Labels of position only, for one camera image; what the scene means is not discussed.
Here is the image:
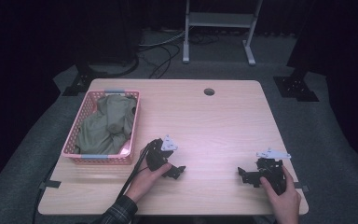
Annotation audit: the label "white metal stand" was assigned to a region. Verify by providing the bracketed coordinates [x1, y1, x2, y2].
[182, 0, 264, 66]

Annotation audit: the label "black tape strip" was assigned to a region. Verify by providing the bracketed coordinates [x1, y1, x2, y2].
[39, 179, 62, 189]
[293, 182, 310, 193]

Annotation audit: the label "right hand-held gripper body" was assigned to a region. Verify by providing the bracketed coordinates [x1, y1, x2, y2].
[255, 147, 293, 196]

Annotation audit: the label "black stand base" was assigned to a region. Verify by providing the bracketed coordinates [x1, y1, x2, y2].
[272, 69, 320, 103]
[62, 62, 108, 97]

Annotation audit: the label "thick black floor hose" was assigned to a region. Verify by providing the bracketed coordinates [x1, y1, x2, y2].
[85, 54, 140, 79]

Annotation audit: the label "olive green garment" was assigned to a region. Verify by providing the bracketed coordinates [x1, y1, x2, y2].
[75, 94, 138, 156]

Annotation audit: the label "pink plastic basket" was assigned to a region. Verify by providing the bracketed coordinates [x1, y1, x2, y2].
[61, 89, 142, 165]

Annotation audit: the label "floor cables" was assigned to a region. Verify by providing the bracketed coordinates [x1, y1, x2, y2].
[138, 27, 220, 80]

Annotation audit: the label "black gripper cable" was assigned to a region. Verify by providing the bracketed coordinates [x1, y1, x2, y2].
[116, 140, 157, 201]

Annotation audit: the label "person's left hand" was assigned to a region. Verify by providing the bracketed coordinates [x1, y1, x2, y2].
[125, 148, 172, 203]

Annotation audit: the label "person's right hand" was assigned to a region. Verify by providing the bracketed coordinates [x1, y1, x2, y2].
[259, 165, 302, 224]

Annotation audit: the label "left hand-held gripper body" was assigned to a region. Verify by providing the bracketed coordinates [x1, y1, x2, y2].
[145, 134, 179, 172]

